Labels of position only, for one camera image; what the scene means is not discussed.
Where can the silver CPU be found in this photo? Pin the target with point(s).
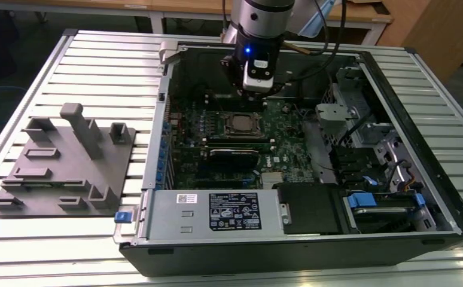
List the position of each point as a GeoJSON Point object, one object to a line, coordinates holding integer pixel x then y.
{"type": "Point", "coordinates": [242, 122]}

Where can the grey parts rack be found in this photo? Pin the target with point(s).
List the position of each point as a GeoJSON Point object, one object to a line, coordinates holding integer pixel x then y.
{"type": "Point", "coordinates": [69, 179]}

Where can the wooden desk white frame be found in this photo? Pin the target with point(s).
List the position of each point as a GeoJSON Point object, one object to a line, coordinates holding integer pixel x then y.
{"type": "Point", "coordinates": [360, 15]}
{"type": "Point", "coordinates": [95, 2]}

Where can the black open PC case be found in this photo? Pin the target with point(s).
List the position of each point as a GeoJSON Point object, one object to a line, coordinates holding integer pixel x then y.
{"type": "Point", "coordinates": [255, 260]}

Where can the silver metal drive cage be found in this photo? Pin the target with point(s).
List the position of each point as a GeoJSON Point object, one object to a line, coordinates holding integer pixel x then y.
{"type": "Point", "coordinates": [335, 115]}

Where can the black plastic fan shroud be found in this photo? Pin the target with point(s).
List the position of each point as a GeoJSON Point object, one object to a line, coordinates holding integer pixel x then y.
{"type": "Point", "coordinates": [311, 209]}

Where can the blue case latch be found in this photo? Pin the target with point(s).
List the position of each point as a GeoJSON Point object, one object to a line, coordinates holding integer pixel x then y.
{"type": "Point", "coordinates": [123, 217]}

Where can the black graphics card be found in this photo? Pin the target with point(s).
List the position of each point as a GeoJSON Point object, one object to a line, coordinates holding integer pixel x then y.
{"type": "Point", "coordinates": [235, 158]}

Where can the silver chipset heatsink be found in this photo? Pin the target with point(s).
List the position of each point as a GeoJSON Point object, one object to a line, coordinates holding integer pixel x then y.
{"type": "Point", "coordinates": [274, 177]}

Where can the CPU socket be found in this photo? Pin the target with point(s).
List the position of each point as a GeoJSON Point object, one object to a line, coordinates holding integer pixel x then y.
{"type": "Point", "coordinates": [255, 135]}

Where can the black plastic disk bay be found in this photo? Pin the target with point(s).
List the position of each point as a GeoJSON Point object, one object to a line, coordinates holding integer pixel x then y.
{"type": "Point", "coordinates": [353, 163]}

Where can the silver power supply unit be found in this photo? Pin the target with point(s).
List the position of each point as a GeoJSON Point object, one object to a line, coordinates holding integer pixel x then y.
{"type": "Point", "coordinates": [167, 221]}

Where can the hard disk in blue carrier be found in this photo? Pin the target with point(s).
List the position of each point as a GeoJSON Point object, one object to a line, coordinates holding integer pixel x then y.
{"type": "Point", "coordinates": [361, 199]}

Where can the wooden cabinet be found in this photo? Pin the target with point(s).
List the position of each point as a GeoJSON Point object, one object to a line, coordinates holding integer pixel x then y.
{"type": "Point", "coordinates": [448, 36]}

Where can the green motherboard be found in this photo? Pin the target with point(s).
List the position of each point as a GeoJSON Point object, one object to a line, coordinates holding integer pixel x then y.
{"type": "Point", "coordinates": [291, 149]}

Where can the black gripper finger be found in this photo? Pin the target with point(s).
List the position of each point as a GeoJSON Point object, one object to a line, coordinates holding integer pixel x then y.
{"type": "Point", "coordinates": [234, 71]}
{"type": "Point", "coordinates": [282, 79]}

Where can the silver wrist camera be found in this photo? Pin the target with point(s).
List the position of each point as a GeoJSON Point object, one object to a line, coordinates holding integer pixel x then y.
{"type": "Point", "coordinates": [229, 34]}
{"type": "Point", "coordinates": [259, 74]}

